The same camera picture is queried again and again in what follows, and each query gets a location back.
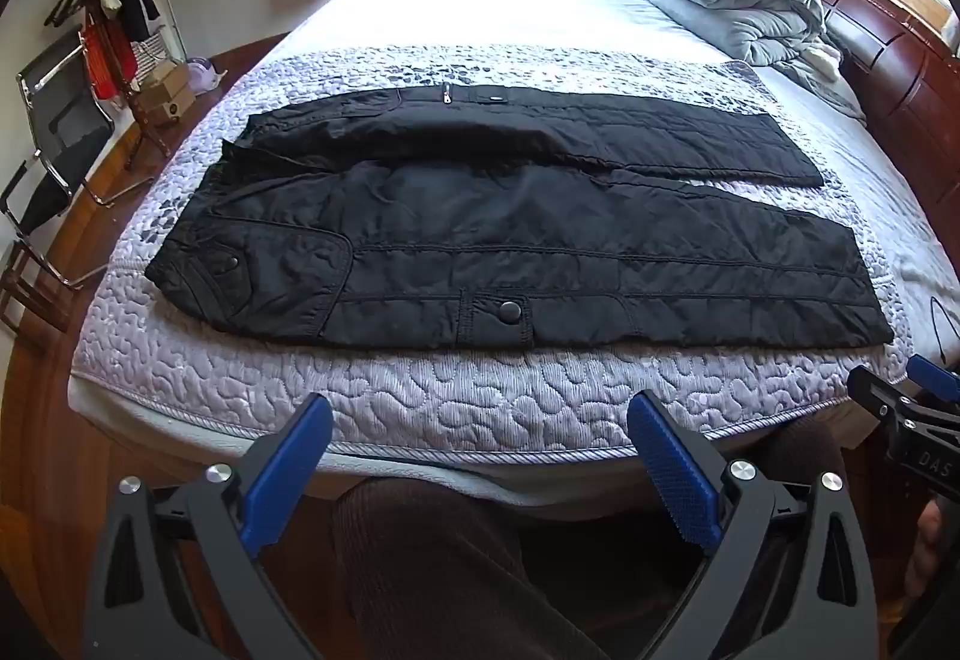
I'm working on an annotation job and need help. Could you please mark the black metal chair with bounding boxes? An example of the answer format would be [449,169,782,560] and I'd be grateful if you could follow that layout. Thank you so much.
[0,41,155,290]

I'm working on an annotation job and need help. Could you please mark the pale purple bag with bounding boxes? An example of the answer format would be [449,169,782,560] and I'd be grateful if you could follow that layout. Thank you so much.
[186,57,226,92]

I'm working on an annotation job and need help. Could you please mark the dark wooden headboard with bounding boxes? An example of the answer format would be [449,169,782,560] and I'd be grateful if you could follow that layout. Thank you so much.
[786,0,960,215]

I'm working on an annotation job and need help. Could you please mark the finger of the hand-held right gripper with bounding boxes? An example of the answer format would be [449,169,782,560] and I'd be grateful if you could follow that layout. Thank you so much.
[906,354,960,407]
[847,366,925,422]

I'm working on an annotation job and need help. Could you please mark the red hanging garment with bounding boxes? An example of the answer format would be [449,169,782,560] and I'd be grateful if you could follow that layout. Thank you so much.
[81,19,140,103]

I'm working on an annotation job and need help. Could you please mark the black pants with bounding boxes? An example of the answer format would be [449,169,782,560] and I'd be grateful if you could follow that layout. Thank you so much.
[144,82,895,353]

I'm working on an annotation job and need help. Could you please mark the person's right hand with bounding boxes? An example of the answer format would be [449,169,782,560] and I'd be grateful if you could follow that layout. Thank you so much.
[904,496,947,602]

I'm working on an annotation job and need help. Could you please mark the person's left leg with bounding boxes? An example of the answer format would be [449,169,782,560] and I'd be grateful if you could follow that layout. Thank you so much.
[330,476,612,660]

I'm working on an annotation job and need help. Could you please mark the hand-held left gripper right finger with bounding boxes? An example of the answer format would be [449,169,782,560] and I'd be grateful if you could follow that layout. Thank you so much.
[627,390,880,660]

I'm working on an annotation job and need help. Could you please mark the white wire rack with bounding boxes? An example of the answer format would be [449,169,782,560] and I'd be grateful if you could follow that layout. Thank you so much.
[135,0,188,77]

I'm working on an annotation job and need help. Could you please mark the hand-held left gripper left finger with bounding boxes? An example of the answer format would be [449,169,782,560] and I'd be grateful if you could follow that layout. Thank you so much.
[81,393,335,660]

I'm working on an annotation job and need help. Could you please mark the black cable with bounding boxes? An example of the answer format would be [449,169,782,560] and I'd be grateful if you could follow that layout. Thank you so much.
[926,298,949,362]

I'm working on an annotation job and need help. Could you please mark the white cloth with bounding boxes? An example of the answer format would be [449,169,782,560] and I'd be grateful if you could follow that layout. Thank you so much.
[805,45,846,80]

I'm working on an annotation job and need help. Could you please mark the bed with grey quilted cover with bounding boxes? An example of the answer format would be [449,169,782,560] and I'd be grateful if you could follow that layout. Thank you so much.
[67,0,960,482]

